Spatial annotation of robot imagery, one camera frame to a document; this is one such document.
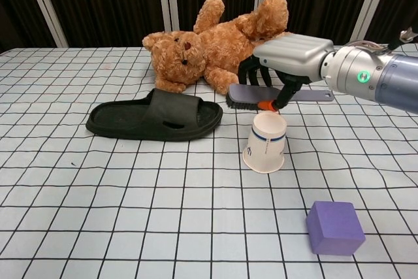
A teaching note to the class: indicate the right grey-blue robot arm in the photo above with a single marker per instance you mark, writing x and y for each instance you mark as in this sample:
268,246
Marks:
385,76

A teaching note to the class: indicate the black rubber slipper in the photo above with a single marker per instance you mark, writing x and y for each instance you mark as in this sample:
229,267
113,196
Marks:
170,109

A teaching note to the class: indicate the purple foam cube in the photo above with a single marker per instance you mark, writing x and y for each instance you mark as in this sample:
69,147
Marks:
333,226

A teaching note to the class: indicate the white paper cup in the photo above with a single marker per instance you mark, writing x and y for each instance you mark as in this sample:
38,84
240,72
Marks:
264,151

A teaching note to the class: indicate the grey handled brush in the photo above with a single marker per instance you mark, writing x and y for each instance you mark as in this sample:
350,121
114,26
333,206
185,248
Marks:
248,93

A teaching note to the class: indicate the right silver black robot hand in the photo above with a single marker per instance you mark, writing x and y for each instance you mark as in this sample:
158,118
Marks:
294,53

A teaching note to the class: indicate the brown plush teddy bear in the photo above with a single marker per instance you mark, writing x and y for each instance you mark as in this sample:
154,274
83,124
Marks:
215,47

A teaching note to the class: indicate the white black checkered tablecloth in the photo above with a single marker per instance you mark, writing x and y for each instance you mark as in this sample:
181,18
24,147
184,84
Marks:
130,210

